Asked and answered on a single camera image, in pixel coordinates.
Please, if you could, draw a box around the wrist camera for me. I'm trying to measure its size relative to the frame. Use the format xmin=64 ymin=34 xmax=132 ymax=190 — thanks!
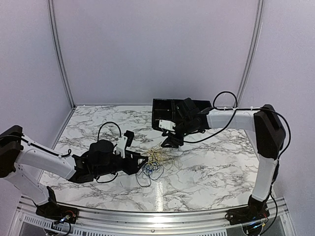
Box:
xmin=115 ymin=130 xmax=134 ymax=158
xmin=158 ymin=119 xmax=176 ymax=132

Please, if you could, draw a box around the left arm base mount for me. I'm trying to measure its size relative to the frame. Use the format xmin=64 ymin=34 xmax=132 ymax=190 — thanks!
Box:
xmin=35 ymin=186 xmax=79 ymax=224

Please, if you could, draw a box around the black compartment tray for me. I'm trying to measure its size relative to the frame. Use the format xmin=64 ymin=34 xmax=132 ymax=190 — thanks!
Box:
xmin=152 ymin=98 xmax=213 ymax=131

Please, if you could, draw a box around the right aluminium frame post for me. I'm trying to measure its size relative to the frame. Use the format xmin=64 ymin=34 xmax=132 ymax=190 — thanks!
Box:
xmin=237 ymin=0 xmax=265 ymax=105

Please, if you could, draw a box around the aluminium frame post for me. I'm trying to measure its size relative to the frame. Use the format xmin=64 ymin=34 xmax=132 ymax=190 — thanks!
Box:
xmin=47 ymin=0 xmax=76 ymax=110
xmin=237 ymin=0 xmax=265 ymax=105

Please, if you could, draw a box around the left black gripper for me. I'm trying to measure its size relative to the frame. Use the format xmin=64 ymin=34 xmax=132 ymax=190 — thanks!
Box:
xmin=94 ymin=150 xmax=149 ymax=178

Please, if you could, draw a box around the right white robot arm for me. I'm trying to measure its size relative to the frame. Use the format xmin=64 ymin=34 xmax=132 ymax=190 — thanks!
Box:
xmin=152 ymin=98 xmax=286 ymax=220

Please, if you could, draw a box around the yellow wire bundle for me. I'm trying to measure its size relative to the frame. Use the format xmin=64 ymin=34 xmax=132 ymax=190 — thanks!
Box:
xmin=141 ymin=146 xmax=182 ymax=173

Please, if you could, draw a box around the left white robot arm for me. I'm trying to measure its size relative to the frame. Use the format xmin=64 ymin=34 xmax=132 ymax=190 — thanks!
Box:
xmin=0 ymin=125 xmax=148 ymax=219

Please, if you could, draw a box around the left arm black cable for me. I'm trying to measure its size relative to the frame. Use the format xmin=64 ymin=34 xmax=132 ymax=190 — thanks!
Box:
xmin=94 ymin=121 xmax=123 ymax=184

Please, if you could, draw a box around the aluminium front rail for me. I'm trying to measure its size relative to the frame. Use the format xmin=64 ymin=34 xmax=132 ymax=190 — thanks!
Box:
xmin=9 ymin=196 xmax=296 ymax=236

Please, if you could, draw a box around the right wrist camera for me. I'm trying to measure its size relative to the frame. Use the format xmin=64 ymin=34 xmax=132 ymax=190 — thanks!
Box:
xmin=158 ymin=119 xmax=176 ymax=132

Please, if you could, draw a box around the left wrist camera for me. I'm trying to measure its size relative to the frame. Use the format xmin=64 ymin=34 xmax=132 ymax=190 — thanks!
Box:
xmin=115 ymin=130 xmax=134 ymax=158

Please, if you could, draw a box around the left aluminium frame post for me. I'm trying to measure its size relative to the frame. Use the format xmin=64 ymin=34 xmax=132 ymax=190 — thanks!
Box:
xmin=47 ymin=0 xmax=76 ymax=110

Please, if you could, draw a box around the blue wire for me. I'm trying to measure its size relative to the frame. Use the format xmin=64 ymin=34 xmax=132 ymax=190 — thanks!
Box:
xmin=141 ymin=162 xmax=164 ymax=180

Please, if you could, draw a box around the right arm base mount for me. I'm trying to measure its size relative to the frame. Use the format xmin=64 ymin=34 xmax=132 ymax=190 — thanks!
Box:
xmin=224 ymin=195 xmax=270 ymax=225

